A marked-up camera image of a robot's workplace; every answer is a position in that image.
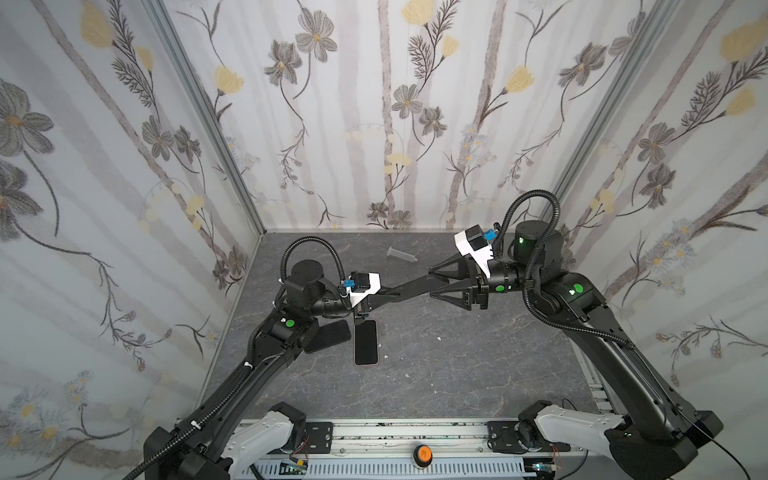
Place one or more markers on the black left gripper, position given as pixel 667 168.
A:
pixel 372 300

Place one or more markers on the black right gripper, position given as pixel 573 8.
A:
pixel 475 282

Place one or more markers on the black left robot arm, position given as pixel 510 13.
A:
pixel 311 313

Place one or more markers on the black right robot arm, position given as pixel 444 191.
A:
pixel 659 433

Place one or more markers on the phone with pink case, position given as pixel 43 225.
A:
pixel 366 343

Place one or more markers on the black phone lying flat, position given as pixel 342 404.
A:
pixel 329 335

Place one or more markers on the clear plastic tube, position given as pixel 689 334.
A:
pixel 395 253

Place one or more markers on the orange emergency stop button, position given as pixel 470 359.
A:
pixel 422 456

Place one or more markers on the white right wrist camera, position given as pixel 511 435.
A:
pixel 477 243

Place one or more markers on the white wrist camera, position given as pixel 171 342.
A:
pixel 360 285
pixel 477 243

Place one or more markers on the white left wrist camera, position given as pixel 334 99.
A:
pixel 360 285

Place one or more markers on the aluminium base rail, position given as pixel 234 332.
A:
pixel 460 448

